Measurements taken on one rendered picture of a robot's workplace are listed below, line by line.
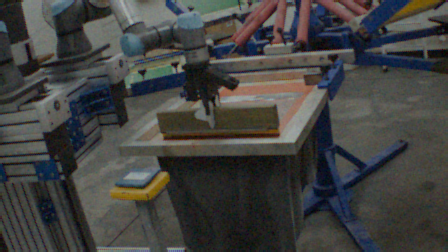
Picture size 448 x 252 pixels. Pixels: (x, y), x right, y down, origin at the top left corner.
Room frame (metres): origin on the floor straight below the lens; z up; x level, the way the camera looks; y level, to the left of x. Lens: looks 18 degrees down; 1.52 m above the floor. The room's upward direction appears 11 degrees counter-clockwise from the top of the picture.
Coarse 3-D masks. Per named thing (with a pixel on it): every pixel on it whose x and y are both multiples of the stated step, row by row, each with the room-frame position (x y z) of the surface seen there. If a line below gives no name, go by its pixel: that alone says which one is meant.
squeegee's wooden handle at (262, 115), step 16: (160, 112) 1.62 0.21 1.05; (176, 112) 1.59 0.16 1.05; (192, 112) 1.57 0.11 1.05; (224, 112) 1.52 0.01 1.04; (240, 112) 1.50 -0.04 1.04; (256, 112) 1.48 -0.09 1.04; (272, 112) 1.45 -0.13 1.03; (160, 128) 1.62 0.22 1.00; (176, 128) 1.60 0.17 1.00; (192, 128) 1.57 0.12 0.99; (208, 128) 1.55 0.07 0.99; (272, 128) 1.46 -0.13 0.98
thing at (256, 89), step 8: (224, 88) 2.13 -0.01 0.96; (240, 88) 2.09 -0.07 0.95; (248, 88) 2.06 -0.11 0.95; (256, 88) 2.04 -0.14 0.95; (264, 88) 2.02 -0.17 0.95; (224, 96) 2.01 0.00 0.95; (224, 104) 1.90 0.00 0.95; (232, 104) 1.88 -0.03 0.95; (240, 104) 1.86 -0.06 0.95; (248, 104) 1.84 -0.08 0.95
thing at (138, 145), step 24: (264, 72) 2.14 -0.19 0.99; (288, 72) 2.07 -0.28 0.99; (312, 96) 1.68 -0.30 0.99; (312, 120) 1.50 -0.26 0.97; (144, 144) 1.52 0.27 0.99; (168, 144) 1.48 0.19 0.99; (192, 144) 1.44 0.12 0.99; (216, 144) 1.40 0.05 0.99; (240, 144) 1.37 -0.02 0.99; (264, 144) 1.34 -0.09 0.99; (288, 144) 1.31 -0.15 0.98
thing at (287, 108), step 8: (272, 88) 1.99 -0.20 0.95; (280, 88) 1.97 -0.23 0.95; (288, 88) 1.95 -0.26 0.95; (296, 88) 1.93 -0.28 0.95; (304, 88) 1.91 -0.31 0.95; (312, 88) 1.89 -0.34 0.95; (304, 96) 1.81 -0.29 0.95; (256, 104) 1.82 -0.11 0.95; (280, 104) 1.77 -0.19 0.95; (288, 104) 1.75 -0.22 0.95; (296, 104) 1.73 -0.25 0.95; (280, 112) 1.68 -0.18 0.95; (288, 112) 1.66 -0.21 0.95; (296, 112) 1.65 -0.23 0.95; (280, 120) 1.60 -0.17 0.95; (288, 120) 1.58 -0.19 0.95; (280, 128) 1.52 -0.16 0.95; (256, 136) 1.49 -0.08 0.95; (264, 136) 1.48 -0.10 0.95; (272, 136) 1.47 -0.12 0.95
